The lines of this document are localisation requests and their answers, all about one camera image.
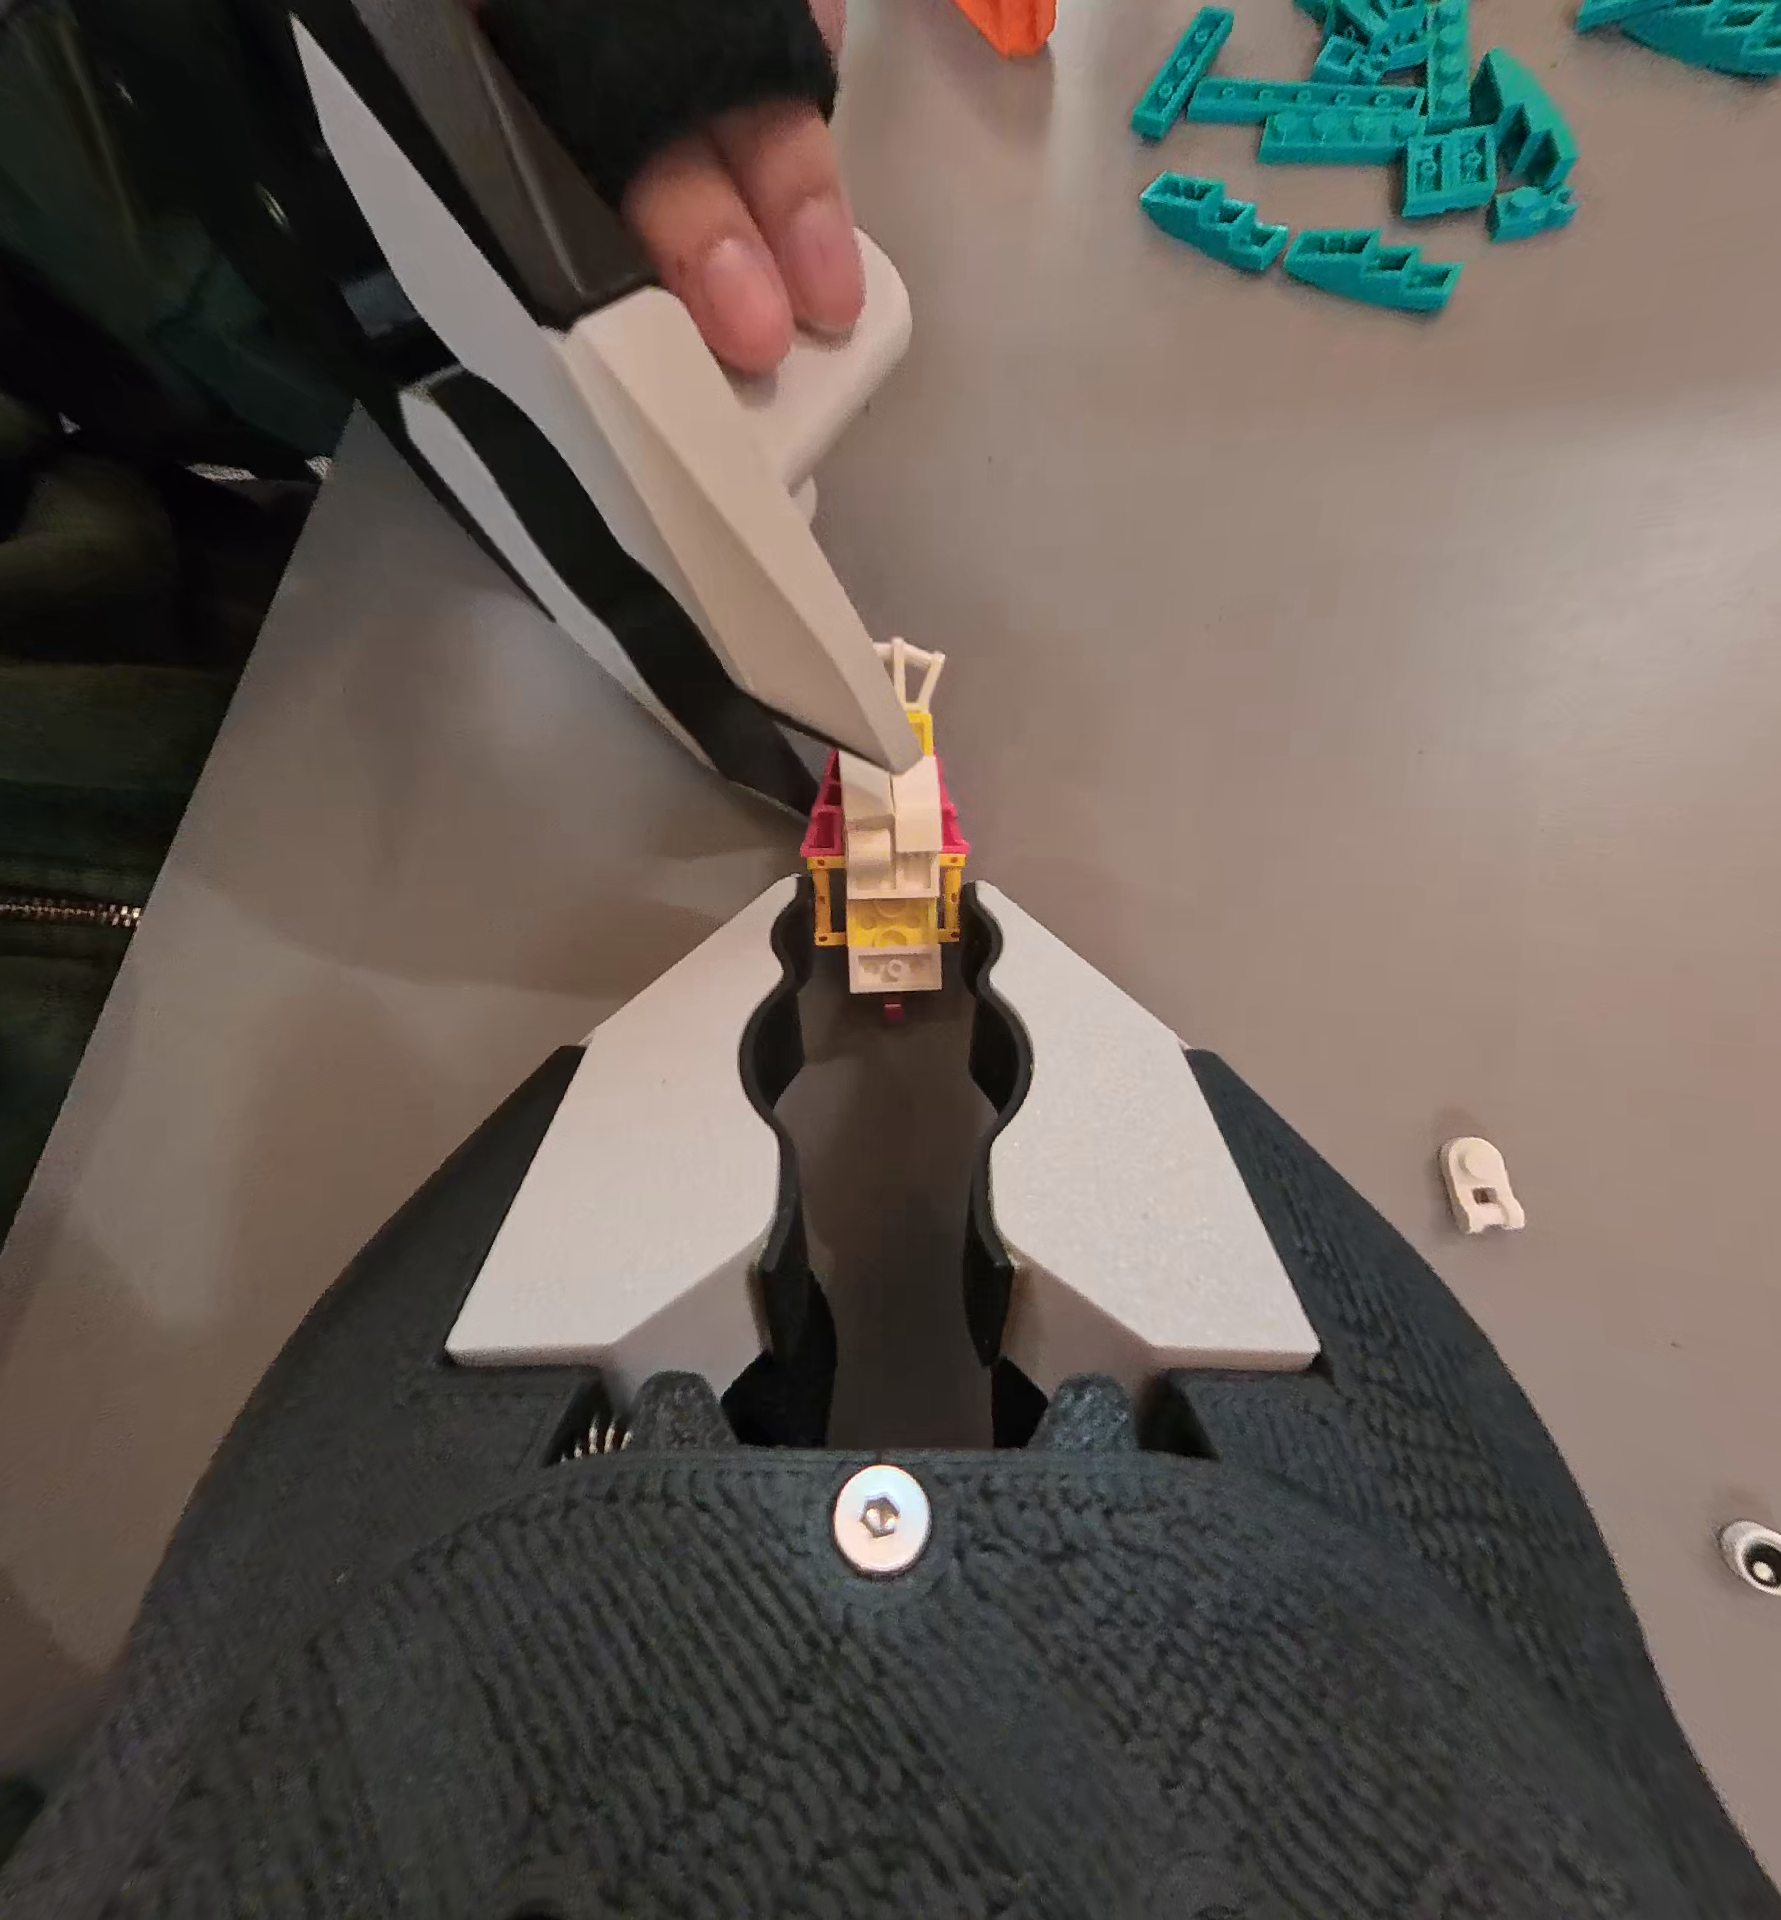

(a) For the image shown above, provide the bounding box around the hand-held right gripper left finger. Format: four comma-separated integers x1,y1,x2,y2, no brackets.
444,874,844,1396

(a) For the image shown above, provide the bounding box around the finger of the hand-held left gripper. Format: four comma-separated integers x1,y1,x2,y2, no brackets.
561,225,931,770
290,18,827,823

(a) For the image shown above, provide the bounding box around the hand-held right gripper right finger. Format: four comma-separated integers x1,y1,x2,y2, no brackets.
957,882,1322,1374

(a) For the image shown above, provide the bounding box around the small multicoloured lego model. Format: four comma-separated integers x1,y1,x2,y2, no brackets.
800,639,976,1031

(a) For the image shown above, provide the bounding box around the white lego clip piece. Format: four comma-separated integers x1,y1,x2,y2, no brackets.
1437,1137,1526,1235

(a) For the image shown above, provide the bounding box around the pile of teal lego pieces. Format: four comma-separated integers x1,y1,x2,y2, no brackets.
1130,0,1781,317

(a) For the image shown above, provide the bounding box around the person's left hand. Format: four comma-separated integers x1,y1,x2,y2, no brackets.
475,0,865,377

